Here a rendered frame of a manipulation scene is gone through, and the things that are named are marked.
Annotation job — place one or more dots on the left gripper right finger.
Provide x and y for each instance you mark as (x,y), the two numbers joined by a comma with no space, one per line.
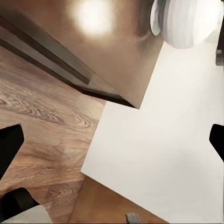
(217,139)

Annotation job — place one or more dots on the nightstand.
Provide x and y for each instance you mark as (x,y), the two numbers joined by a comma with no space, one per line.
(101,48)

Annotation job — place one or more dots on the table lamp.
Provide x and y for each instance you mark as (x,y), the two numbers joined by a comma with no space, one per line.
(184,24)

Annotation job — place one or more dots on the sliding door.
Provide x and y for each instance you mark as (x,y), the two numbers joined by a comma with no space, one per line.
(98,204)

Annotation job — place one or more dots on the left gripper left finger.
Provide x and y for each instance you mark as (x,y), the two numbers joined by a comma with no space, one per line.
(11,140)

